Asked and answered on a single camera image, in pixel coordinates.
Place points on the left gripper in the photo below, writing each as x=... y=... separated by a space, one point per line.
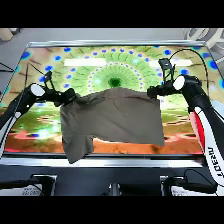
x=68 y=96

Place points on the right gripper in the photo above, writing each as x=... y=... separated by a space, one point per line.
x=154 y=91

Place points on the grey-brown T-shirt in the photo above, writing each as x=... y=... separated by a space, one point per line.
x=113 y=120

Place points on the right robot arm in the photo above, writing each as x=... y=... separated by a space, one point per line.
x=203 y=110

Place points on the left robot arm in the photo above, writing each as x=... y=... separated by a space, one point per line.
x=20 y=103

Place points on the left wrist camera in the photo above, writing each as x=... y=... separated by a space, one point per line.
x=49 y=80

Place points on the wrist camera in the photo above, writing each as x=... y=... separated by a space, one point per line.
x=49 y=80
x=166 y=68

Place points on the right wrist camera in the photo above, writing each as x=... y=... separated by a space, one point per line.
x=166 y=68

